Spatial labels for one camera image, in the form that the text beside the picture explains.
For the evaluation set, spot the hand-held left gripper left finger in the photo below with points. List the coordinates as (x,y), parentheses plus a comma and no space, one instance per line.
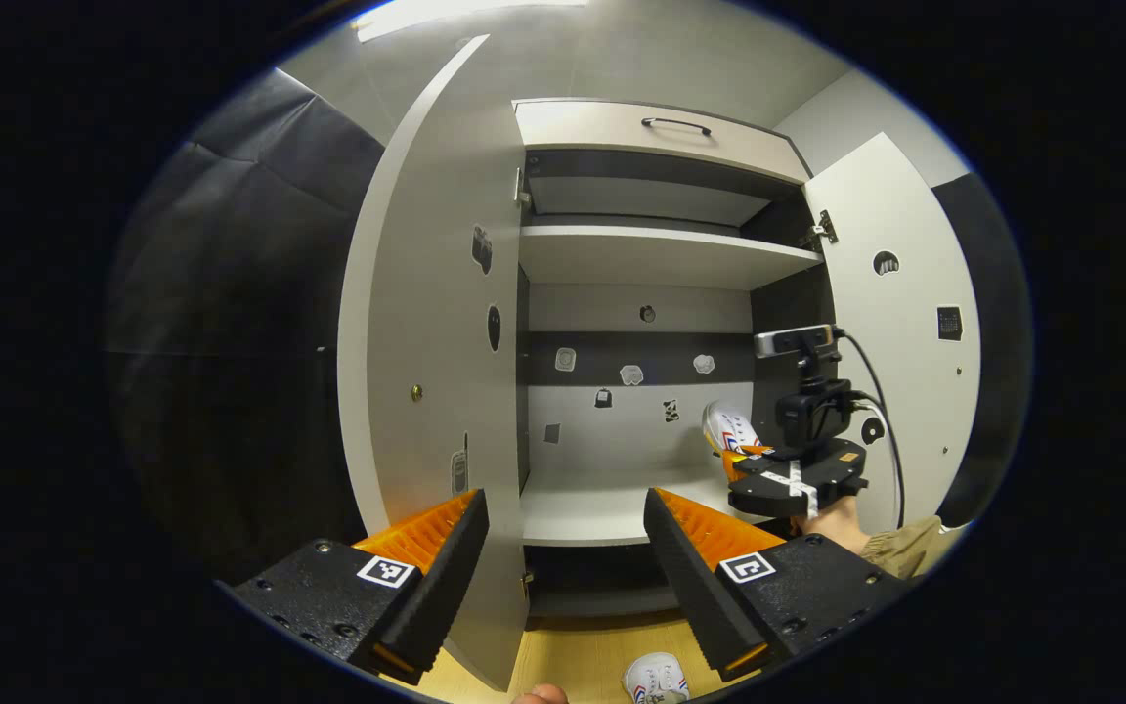
(451,577)

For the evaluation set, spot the metal door hinge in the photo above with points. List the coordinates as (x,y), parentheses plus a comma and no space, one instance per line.
(527,583)
(522,191)
(820,232)

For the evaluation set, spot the white cabinet door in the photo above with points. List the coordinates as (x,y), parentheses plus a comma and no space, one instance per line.
(915,411)
(436,293)

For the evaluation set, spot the white shoe cabinet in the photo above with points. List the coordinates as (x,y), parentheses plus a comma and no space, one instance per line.
(641,430)

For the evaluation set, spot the white cabinet drawer front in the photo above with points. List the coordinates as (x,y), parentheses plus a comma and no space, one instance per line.
(592,127)

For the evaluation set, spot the ceiling light panel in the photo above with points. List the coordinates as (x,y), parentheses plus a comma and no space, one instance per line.
(465,12)

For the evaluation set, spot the white cabinet shelf board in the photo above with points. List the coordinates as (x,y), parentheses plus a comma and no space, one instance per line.
(651,256)

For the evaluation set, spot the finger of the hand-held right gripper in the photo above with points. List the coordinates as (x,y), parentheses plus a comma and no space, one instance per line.
(739,460)

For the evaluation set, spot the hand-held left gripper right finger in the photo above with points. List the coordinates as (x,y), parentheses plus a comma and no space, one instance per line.
(695,587)

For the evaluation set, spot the white sneaker shoe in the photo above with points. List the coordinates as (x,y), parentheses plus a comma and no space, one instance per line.
(656,678)
(727,425)

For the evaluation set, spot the black backdrop cloth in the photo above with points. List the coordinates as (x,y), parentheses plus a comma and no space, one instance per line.
(231,323)
(1003,323)

